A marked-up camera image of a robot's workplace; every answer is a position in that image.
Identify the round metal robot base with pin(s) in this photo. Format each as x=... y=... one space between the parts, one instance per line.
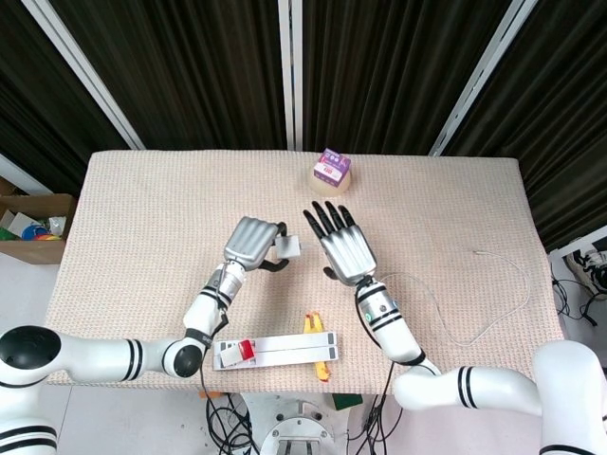
x=296 y=426

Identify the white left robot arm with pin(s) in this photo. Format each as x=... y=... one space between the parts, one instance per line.
x=133 y=351

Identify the small white cube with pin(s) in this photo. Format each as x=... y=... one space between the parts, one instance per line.
x=290 y=246

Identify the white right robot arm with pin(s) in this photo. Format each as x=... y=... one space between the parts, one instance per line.
x=450 y=369

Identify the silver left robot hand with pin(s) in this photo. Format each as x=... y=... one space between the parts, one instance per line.
x=249 y=242

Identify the cardboard box with clutter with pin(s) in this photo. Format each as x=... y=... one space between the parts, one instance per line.
x=33 y=227

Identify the green block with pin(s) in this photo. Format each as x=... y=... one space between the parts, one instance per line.
x=346 y=400

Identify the long white box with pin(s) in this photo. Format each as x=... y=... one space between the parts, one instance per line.
x=284 y=356
x=294 y=340

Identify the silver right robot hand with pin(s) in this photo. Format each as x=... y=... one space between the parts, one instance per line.
x=343 y=249

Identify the white frame post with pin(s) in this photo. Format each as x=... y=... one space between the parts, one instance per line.
x=85 y=71
x=290 y=71
x=479 y=76

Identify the black curtain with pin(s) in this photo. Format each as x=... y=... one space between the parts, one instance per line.
x=189 y=71

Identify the purple printed small box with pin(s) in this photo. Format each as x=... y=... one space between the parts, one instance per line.
x=331 y=167

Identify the beige woven table cloth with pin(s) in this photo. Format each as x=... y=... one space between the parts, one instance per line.
x=166 y=199

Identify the black and white sneaker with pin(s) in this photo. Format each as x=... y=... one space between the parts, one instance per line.
x=588 y=265

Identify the red and silver packet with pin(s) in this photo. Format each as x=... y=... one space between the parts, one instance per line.
x=239 y=351

